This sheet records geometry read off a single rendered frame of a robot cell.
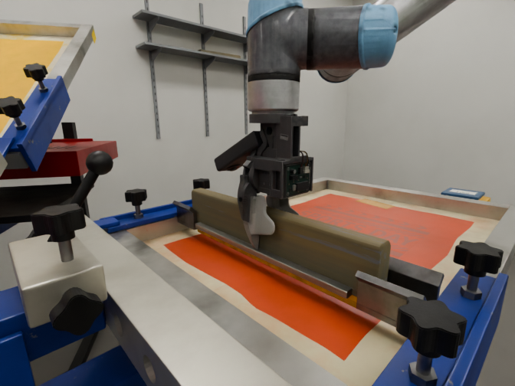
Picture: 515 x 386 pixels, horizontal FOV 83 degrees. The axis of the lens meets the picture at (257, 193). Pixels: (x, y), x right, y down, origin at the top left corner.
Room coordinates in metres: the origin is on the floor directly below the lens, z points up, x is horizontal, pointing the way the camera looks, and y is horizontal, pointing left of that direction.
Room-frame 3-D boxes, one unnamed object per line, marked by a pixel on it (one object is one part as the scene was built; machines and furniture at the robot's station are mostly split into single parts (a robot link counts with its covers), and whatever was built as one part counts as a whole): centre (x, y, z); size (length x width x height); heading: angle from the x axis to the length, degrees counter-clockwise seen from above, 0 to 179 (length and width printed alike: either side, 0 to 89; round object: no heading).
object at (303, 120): (0.44, -0.03, 1.15); 0.09 x 0.08 x 0.12; 43
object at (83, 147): (1.27, 0.93, 1.06); 0.61 x 0.46 x 0.12; 13
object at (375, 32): (0.44, -0.13, 1.30); 0.11 x 0.11 x 0.08; 81
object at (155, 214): (0.64, 0.20, 0.98); 0.30 x 0.05 x 0.07; 133
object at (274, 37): (0.44, -0.03, 1.31); 0.09 x 0.08 x 0.11; 81
